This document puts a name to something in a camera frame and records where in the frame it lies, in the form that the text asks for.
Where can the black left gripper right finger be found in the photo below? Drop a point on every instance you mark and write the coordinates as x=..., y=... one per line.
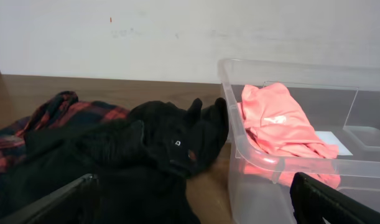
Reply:
x=317, y=203

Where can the salmon pink garment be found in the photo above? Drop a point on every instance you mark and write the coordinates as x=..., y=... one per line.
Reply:
x=277, y=125

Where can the white label in bin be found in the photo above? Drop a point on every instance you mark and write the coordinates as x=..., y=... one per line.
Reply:
x=329, y=138

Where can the clear plastic storage bin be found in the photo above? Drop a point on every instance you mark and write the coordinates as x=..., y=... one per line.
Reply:
x=343, y=100

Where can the red navy plaid shirt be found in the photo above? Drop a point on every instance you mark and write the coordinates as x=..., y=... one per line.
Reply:
x=63, y=109

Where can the black crumpled garment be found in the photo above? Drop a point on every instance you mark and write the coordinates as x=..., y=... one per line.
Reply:
x=140, y=165

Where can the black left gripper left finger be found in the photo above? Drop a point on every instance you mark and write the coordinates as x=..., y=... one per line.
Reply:
x=53, y=202

